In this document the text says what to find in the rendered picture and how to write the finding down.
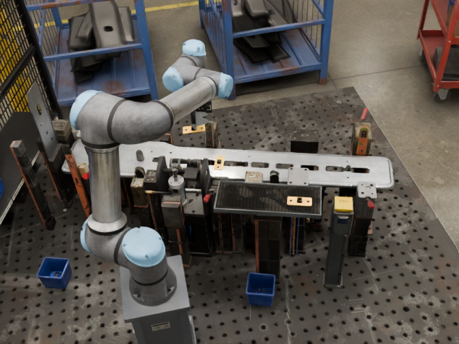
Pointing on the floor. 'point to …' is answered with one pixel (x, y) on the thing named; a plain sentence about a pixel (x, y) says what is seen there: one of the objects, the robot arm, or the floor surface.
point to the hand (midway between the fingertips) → (193, 125)
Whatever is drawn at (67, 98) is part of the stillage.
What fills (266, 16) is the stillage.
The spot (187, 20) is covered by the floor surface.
